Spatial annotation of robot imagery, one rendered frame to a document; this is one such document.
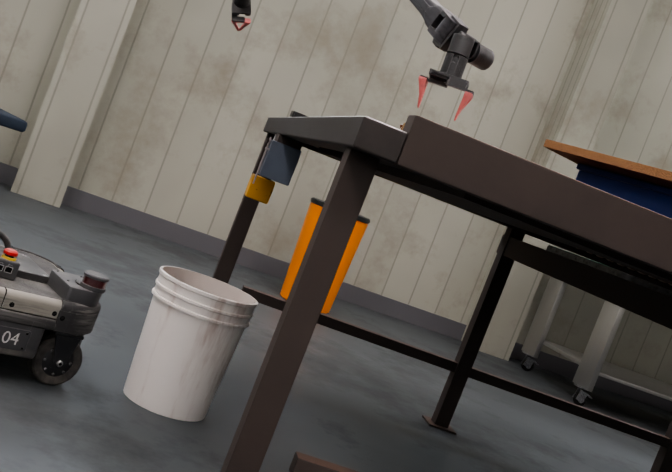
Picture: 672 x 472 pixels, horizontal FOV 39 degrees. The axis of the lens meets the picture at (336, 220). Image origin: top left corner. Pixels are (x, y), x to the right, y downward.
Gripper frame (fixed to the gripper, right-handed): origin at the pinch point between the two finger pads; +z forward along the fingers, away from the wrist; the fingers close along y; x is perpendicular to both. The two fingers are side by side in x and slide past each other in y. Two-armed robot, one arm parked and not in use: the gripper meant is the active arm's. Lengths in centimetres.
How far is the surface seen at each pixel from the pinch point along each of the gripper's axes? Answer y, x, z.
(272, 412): 5, 63, 70
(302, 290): 7, 64, 47
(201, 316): 43, -13, 73
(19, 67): 275, -304, 26
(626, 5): -64, -440, -160
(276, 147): 48, -55, 22
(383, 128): 2, 72, 14
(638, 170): -45, 42, 3
